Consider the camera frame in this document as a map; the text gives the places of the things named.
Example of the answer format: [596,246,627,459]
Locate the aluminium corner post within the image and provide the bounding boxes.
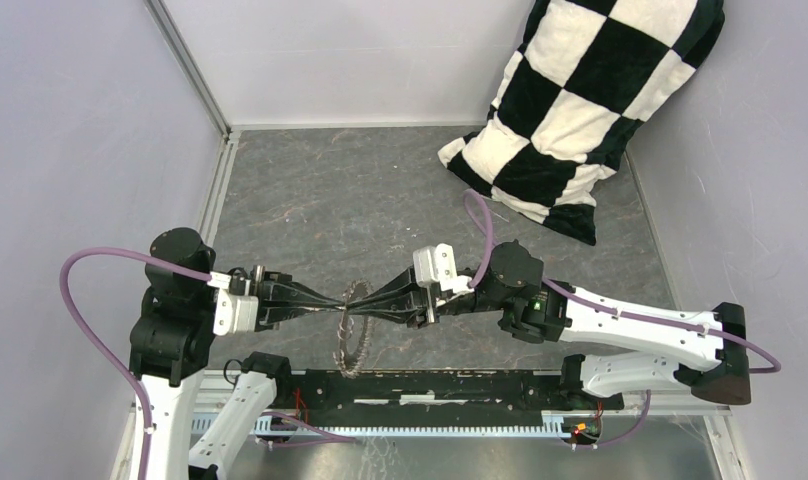
[144,0,232,137]

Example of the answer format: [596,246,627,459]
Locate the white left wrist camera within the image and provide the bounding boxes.
[207,271,259,336]

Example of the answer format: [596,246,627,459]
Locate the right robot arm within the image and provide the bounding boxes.
[345,241,751,408]

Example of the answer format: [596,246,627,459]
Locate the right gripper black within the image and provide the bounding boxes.
[346,263,508,330]

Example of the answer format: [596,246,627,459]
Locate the black and white checkered pillow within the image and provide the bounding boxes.
[438,0,725,245]

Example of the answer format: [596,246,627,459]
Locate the white slotted cable duct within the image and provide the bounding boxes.
[191,413,571,439]

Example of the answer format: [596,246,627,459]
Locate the metal disc with key rings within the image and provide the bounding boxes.
[333,279,375,379]

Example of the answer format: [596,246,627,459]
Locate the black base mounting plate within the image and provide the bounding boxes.
[271,370,625,428]

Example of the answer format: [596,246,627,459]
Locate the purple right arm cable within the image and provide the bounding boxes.
[462,190,783,450]

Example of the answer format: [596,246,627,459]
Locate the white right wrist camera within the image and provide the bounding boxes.
[412,243,474,295]

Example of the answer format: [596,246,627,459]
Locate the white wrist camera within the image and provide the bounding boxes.
[207,271,259,336]
[412,243,474,295]

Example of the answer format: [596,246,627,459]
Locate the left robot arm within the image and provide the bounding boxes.
[129,227,345,479]

